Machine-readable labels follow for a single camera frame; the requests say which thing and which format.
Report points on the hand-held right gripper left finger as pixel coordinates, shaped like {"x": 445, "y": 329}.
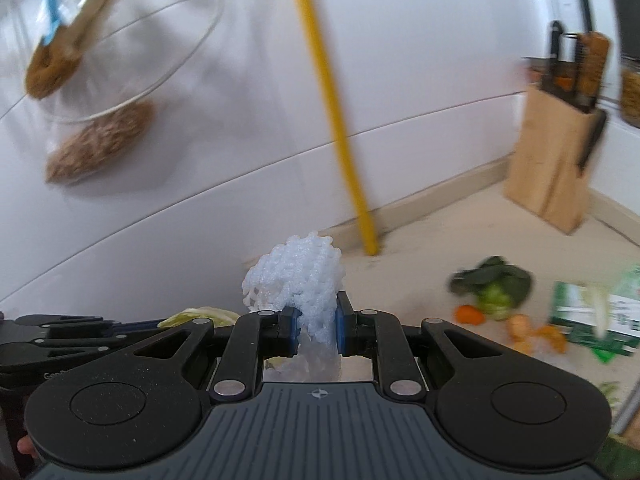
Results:
{"x": 295, "y": 332}

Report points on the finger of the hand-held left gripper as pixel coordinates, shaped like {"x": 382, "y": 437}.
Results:
{"x": 60, "y": 321}
{"x": 75, "y": 342}

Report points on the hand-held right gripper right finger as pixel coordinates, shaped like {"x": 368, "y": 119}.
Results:
{"x": 343, "y": 330}

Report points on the white foam fruit net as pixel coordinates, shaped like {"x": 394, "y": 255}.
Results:
{"x": 300, "y": 280}

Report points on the pale napa cabbage leaf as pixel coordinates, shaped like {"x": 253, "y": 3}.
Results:
{"x": 200, "y": 316}

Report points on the person's left hand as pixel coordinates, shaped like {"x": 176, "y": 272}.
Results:
{"x": 26, "y": 449}

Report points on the dark green vegetable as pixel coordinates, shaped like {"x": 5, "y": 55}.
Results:
{"x": 500, "y": 275}

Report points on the clear bag of brown grain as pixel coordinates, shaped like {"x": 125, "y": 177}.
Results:
{"x": 100, "y": 145}

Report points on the yellow pipe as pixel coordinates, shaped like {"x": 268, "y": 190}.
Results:
{"x": 340, "y": 125}

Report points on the green white packaging box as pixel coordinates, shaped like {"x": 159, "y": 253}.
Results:
{"x": 580, "y": 310}

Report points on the brown scrubber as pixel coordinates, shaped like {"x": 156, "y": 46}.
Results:
{"x": 52, "y": 75}

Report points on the wooden knife block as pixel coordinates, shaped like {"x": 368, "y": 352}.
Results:
{"x": 550, "y": 160}

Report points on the black scissors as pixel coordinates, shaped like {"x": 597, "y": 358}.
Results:
{"x": 592, "y": 140}

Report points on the blue plastic strip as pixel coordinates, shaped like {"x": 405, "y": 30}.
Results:
{"x": 52, "y": 0}

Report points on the orange bowl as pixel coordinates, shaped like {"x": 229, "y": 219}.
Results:
{"x": 563, "y": 82}

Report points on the dark lid pickle jar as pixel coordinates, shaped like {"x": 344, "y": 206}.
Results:
{"x": 631, "y": 95}

